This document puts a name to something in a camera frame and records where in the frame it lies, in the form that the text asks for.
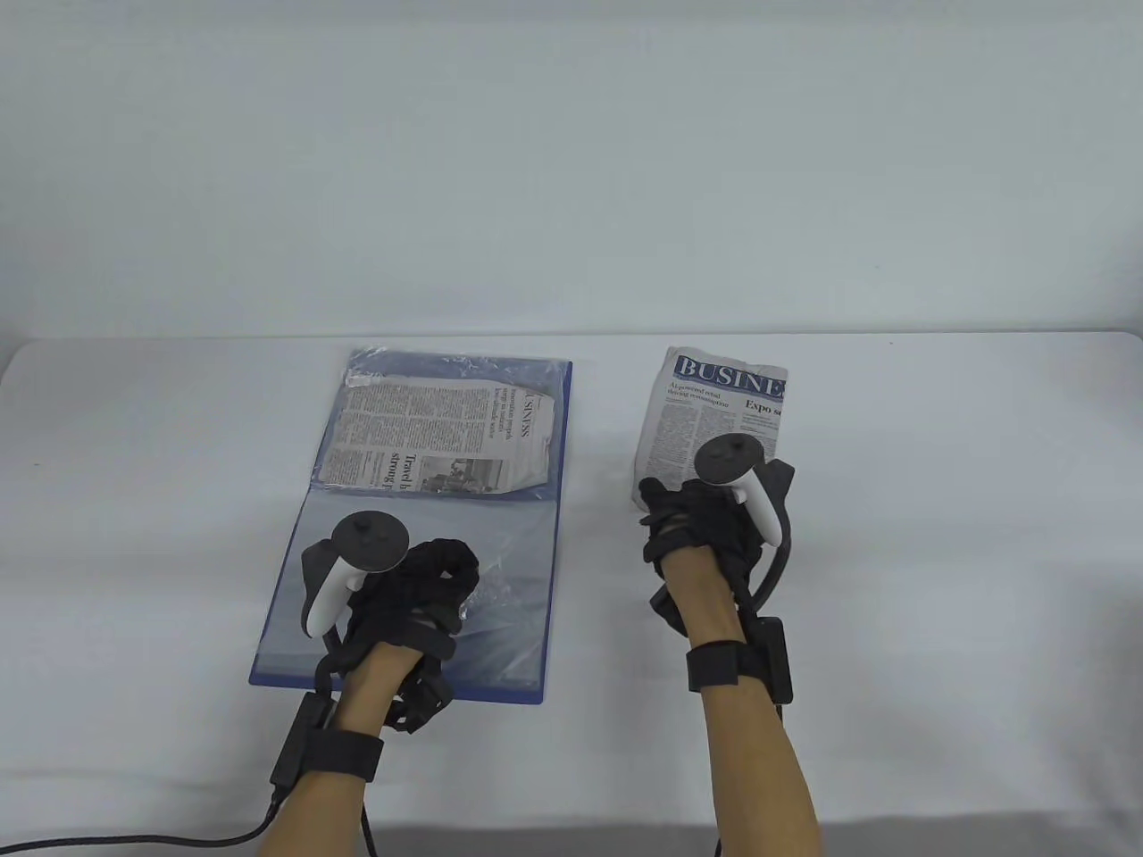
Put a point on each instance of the person's right hand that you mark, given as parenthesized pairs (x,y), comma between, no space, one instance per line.
(696,527)

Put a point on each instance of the person's left hand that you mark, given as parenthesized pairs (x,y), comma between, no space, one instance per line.
(415,594)

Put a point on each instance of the person's left fingers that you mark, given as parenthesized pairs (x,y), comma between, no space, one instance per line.
(446,567)

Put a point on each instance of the person's right thumb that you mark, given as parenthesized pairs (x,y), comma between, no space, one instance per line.
(654,498)

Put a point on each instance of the newspaper with blue header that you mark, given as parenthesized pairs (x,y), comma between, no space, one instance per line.
(705,411)

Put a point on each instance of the person's right forearm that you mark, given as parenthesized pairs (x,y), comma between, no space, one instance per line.
(755,759)

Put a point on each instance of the person's left forearm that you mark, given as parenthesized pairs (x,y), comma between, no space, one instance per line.
(330,803)

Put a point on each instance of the blue clear plastic folder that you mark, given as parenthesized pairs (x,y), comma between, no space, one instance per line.
(500,536)

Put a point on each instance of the white and black left controller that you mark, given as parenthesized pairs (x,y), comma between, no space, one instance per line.
(362,549)

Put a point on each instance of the white and black controller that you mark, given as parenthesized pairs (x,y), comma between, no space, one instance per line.
(741,478)
(362,549)

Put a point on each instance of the white and black right controller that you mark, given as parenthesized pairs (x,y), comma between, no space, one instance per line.
(741,478)

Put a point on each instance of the newspaper sheet inside sleeve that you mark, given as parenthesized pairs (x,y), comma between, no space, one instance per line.
(429,437)

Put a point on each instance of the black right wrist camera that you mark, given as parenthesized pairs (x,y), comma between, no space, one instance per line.
(668,611)

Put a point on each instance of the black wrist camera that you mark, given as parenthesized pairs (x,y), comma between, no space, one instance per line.
(420,696)
(668,611)

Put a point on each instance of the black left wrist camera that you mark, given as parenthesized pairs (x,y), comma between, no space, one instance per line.
(420,696)

